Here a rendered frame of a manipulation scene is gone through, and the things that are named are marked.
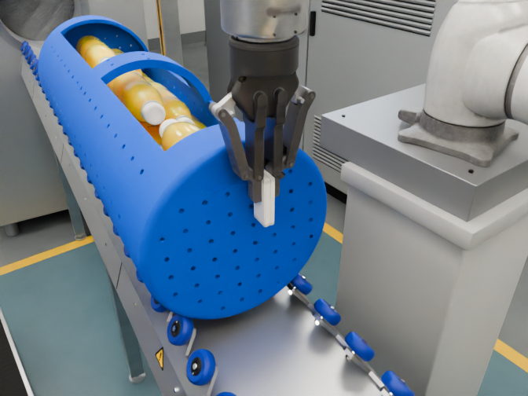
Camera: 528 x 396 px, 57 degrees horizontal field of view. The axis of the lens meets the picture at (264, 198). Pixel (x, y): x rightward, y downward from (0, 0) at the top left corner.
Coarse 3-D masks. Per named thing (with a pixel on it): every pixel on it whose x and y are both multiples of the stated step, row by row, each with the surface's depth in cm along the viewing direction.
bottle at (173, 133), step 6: (168, 126) 76; (174, 126) 74; (180, 126) 74; (186, 126) 73; (192, 126) 74; (198, 126) 76; (168, 132) 74; (174, 132) 73; (180, 132) 72; (186, 132) 72; (192, 132) 72; (162, 138) 76; (168, 138) 73; (174, 138) 72; (180, 138) 71; (162, 144) 75; (168, 144) 73
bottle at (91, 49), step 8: (80, 40) 122; (88, 40) 120; (96, 40) 119; (80, 48) 120; (88, 48) 116; (96, 48) 113; (104, 48) 114; (88, 56) 114; (96, 56) 112; (104, 56) 112; (112, 56) 114; (96, 64) 112
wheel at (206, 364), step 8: (200, 352) 63; (208, 352) 63; (192, 360) 64; (200, 360) 63; (208, 360) 62; (192, 368) 63; (200, 368) 62; (208, 368) 61; (192, 376) 63; (200, 376) 61; (208, 376) 62; (200, 384) 62
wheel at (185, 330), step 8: (176, 320) 69; (184, 320) 68; (168, 328) 69; (176, 328) 68; (184, 328) 67; (192, 328) 68; (168, 336) 69; (176, 336) 68; (184, 336) 67; (176, 344) 67; (184, 344) 68
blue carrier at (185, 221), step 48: (48, 48) 116; (144, 48) 128; (48, 96) 113; (96, 96) 83; (192, 96) 108; (96, 144) 76; (144, 144) 65; (192, 144) 60; (144, 192) 60; (192, 192) 58; (240, 192) 62; (288, 192) 66; (144, 240) 58; (192, 240) 62; (240, 240) 66; (288, 240) 70; (192, 288) 65; (240, 288) 70
